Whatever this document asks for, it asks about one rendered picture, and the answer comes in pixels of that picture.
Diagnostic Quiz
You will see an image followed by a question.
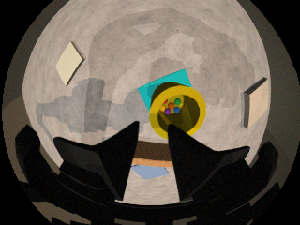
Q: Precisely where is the beige flat block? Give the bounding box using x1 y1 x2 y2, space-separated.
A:
244 78 269 130

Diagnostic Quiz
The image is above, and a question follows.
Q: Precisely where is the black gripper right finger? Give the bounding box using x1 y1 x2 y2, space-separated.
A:
168 124 250 202

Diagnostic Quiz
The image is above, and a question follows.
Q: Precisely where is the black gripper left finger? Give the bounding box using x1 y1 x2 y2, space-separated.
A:
53 121 140 202

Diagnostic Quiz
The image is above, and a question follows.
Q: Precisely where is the beige flat square tile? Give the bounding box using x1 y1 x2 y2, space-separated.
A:
56 41 85 86

